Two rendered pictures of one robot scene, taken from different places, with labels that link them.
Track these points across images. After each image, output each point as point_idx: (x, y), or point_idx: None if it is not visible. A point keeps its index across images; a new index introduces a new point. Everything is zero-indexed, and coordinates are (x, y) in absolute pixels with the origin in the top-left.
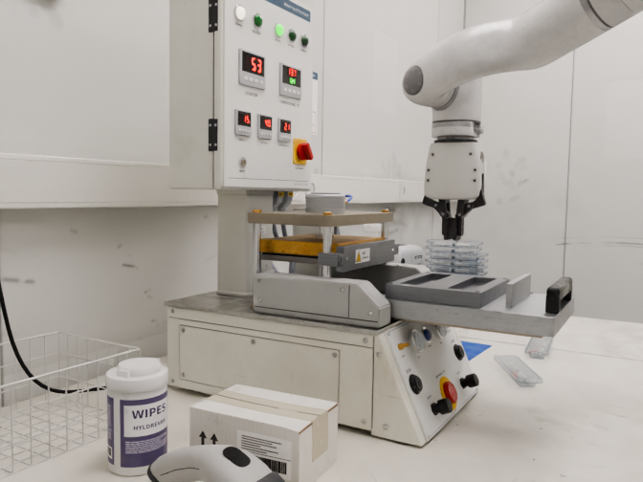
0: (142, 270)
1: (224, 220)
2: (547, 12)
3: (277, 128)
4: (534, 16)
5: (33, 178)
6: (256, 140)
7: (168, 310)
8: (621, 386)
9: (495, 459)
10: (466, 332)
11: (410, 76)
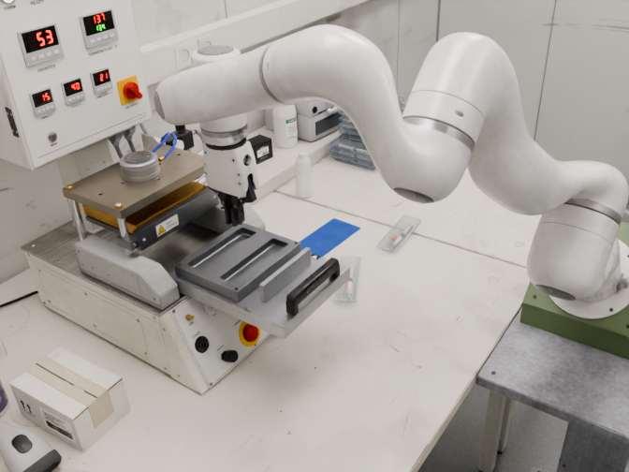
0: (19, 188)
1: (62, 169)
2: (245, 80)
3: (92, 83)
4: (240, 76)
5: None
6: (65, 107)
7: (25, 253)
8: (431, 302)
9: (251, 410)
10: (352, 201)
11: (155, 101)
